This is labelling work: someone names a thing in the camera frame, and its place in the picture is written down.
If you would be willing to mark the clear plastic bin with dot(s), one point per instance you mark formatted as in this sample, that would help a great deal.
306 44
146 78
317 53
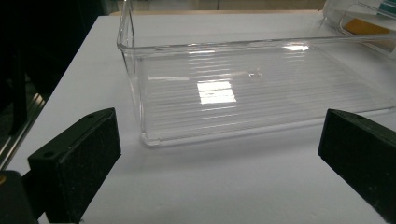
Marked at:
249 109

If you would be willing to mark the metal floor rail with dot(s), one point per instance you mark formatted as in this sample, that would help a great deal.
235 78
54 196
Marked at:
18 133

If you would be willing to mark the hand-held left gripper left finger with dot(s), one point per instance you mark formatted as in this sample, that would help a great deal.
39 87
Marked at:
77 161

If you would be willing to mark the white canvas tote bag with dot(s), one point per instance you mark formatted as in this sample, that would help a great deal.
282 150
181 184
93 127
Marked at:
364 28

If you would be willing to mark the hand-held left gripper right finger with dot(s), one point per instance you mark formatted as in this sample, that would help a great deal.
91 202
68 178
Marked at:
361 149

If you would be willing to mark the white table mat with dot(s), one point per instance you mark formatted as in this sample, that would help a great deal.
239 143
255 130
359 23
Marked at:
218 186

